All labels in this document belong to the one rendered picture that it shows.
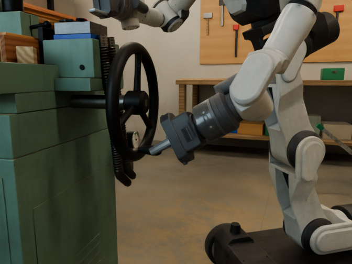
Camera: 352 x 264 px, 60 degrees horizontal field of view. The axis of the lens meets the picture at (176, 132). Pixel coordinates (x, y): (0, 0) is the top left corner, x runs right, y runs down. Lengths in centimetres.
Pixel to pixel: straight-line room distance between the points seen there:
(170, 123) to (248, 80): 19
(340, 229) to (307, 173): 28
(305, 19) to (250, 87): 18
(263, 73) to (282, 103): 46
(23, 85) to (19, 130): 9
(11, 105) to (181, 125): 35
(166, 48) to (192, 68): 45
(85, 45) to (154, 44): 354
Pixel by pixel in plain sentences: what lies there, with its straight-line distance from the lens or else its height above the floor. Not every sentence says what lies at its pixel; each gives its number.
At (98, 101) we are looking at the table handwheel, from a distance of 79.
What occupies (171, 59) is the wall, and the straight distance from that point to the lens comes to 417.
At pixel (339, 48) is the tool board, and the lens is 392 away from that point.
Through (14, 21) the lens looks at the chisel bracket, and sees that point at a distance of 91.
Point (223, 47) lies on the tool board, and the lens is 396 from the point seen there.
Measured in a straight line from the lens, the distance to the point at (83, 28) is 78.
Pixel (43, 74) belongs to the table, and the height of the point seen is 88.
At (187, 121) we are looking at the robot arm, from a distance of 66.
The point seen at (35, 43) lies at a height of 95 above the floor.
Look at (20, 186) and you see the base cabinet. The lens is 71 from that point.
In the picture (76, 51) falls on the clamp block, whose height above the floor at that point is 93.
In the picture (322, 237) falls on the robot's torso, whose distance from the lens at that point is 128.
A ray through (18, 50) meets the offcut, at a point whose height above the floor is 93.
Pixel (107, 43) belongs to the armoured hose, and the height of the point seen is 95.
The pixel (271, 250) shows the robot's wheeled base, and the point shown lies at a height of 17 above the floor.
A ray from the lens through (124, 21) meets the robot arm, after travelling 116.
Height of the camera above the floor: 87
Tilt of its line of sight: 10 degrees down
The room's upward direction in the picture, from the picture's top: straight up
